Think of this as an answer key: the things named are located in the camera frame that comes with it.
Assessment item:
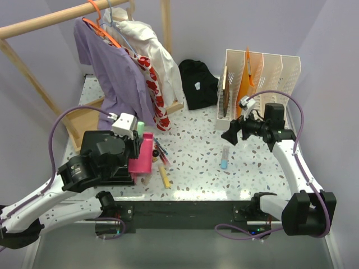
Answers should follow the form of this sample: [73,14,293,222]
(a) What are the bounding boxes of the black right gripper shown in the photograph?
[221,107,269,145]

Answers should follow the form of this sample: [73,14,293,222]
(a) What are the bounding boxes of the green highlighter marker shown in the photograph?
[136,121,145,137]

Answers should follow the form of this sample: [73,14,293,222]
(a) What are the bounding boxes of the pink drawer tray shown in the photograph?
[128,132,153,177]

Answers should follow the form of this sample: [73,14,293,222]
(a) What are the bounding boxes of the blue highlighter marker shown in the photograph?
[220,147,229,169]

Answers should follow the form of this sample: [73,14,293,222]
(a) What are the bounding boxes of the Three Days To See book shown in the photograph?
[218,66,231,119]

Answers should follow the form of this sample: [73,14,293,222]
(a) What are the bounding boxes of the orange folder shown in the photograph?
[236,48,264,118]

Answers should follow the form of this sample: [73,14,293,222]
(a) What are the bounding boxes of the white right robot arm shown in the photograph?
[221,100,337,237]

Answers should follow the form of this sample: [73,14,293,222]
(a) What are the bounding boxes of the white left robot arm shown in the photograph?
[1,131,143,249]

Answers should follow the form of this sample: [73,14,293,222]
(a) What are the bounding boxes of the red pen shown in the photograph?
[154,138,172,167]

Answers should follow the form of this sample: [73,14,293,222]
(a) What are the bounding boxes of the red white patterned garment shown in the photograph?
[125,49,171,132]

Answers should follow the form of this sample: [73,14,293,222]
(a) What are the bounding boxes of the beige eraser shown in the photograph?
[142,174,152,185]

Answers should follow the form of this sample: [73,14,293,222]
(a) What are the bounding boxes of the black drawer organizer box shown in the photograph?
[80,131,135,186]

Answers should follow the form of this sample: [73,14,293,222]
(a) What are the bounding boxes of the yellow highlighter marker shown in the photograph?
[158,164,171,189]

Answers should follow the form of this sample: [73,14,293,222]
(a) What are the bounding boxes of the purple t-shirt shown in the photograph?
[73,18,155,127]

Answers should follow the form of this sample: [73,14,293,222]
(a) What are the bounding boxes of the black folded garment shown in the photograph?
[179,59,219,110]

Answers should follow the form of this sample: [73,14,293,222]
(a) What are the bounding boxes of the wooden clothes rack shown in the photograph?
[0,0,185,152]

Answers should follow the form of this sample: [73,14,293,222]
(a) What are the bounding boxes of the cream file organizer rack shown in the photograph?
[215,49,301,130]

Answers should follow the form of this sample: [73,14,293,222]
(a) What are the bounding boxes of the white shirt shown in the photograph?
[102,7,185,107]

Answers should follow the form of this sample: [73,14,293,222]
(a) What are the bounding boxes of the orange clothes hanger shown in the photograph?
[82,0,122,48]

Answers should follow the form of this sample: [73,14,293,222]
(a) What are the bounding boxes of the light blue clothes hanger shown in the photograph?
[100,0,138,56]

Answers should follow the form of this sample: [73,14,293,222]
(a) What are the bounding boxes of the wooden clothes hanger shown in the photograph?
[126,0,135,21]

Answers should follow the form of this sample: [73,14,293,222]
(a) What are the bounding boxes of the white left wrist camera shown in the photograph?
[111,113,137,140]

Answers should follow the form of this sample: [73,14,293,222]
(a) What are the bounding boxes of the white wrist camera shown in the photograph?
[238,96,256,119]
[111,113,137,140]

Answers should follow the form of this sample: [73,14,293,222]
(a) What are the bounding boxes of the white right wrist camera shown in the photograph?
[238,96,256,119]

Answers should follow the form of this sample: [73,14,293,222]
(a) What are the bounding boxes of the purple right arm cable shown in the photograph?
[214,90,332,242]

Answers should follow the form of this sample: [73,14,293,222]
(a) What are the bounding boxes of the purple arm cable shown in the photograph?
[214,90,332,242]
[0,105,117,233]

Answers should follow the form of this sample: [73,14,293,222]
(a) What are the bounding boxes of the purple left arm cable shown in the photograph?
[0,105,117,233]

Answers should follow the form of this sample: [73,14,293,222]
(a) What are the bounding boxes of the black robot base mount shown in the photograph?
[95,201,277,239]

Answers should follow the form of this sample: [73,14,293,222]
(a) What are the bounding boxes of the aluminium rail frame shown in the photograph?
[281,179,337,234]

